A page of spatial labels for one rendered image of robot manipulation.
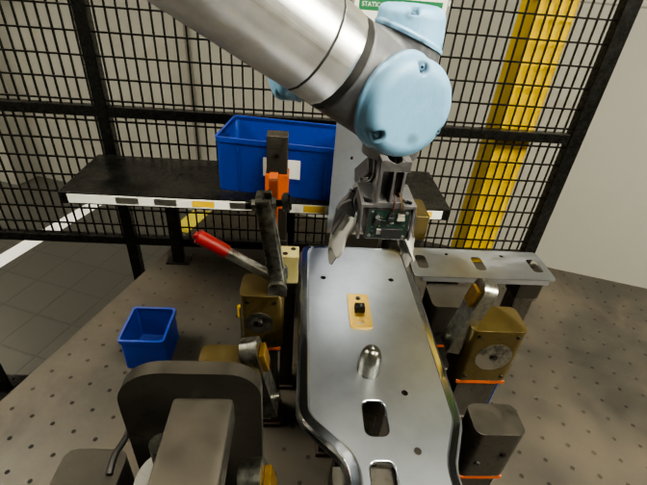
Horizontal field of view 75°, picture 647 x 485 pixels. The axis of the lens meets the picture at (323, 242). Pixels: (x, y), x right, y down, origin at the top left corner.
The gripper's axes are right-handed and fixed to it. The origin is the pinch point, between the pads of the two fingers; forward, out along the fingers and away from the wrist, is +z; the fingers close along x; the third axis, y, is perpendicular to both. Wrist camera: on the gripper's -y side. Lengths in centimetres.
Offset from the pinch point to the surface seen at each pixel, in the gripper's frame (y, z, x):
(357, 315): 1.4, 10.7, -0.5
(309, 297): -2.9, 11.1, -8.7
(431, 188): -44, 8, 23
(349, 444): 24.1, 10.8, -3.7
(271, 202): 0.2, -9.5, -15.2
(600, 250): -125, 80, 151
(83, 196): -32, 9, -60
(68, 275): -127, 112, -133
